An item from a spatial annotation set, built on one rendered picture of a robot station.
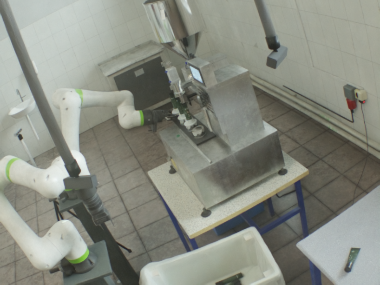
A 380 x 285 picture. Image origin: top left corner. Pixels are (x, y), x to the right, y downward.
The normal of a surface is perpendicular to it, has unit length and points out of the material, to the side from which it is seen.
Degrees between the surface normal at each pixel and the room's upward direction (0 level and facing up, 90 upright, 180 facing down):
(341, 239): 0
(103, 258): 0
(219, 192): 90
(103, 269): 0
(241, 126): 90
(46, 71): 90
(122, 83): 90
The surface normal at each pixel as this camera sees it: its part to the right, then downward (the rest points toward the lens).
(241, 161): 0.34, 0.35
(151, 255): -0.31, -0.84
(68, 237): 0.70, 0.04
